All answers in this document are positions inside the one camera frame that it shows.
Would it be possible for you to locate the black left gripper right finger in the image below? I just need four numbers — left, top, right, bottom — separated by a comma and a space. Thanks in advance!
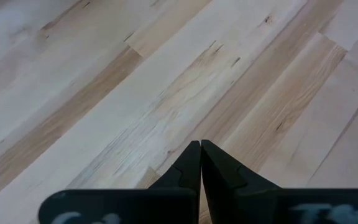
200, 139, 358, 224

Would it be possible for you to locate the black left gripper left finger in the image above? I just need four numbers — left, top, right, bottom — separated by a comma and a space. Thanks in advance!
38, 140, 202, 224

